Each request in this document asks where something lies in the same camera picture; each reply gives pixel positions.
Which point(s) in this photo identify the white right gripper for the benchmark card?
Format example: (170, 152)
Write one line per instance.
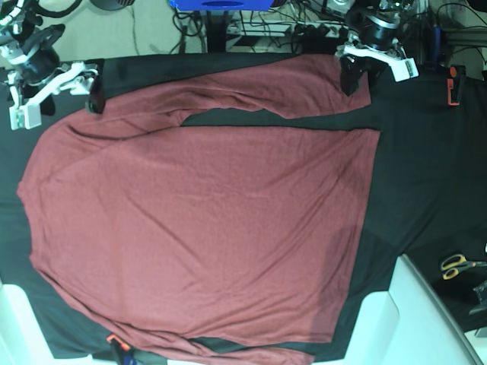
(78, 78)

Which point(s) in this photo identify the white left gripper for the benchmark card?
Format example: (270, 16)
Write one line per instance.
(358, 52)

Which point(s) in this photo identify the maroon long-sleeve T-shirt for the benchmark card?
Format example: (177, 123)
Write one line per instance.
(209, 244)

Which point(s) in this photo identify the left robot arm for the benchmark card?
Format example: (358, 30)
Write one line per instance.
(380, 19)

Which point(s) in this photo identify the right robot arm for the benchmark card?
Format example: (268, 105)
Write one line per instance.
(37, 73)

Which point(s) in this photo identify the white power strip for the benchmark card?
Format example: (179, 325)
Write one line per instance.
(270, 28)

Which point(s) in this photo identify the orange black clamp right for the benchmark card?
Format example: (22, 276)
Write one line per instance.
(455, 84)

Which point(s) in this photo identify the orange black clamp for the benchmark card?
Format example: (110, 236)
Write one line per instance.
(123, 353)
(455, 84)

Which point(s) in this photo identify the black round base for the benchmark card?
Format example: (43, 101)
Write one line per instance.
(112, 5)

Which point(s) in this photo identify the blue plastic bin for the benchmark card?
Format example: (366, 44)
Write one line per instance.
(221, 5)

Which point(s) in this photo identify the white foam block left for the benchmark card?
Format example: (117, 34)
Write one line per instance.
(22, 341)

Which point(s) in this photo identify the black metal tool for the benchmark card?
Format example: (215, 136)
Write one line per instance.
(480, 292)

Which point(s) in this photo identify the orange black clamp bottom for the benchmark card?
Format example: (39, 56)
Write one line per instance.
(123, 353)

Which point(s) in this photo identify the blue clamp handle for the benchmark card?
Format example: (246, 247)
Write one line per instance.
(432, 47)

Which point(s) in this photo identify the black stand post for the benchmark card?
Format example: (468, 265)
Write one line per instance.
(216, 25)

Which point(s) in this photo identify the yellow-handled scissors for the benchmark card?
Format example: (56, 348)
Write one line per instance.
(456, 264)

